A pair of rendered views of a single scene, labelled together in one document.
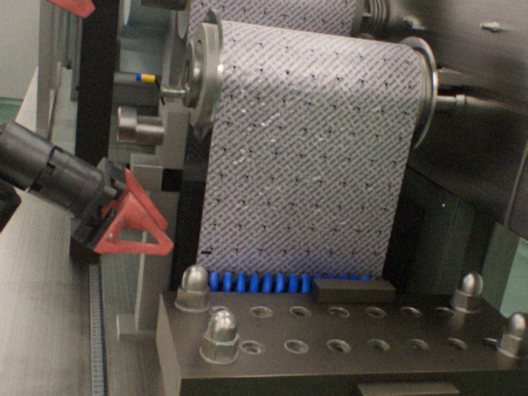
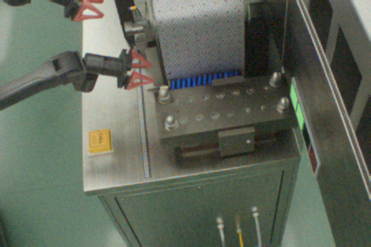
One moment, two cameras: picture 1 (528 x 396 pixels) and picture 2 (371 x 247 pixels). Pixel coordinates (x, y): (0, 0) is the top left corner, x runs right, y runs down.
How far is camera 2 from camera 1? 0.88 m
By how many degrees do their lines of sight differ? 41
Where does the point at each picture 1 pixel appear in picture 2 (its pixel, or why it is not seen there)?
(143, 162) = (138, 40)
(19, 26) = not seen: outside the picture
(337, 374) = (210, 130)
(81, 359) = (134, 103)
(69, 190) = (113, 73)
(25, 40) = not seen: outside the picture
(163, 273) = (158, 69)
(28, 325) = (113, 87)
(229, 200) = (172, 58)
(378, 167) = (232, 37)
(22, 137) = (93, 62)
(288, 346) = (197, 117)
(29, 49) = not seen: outside the picture
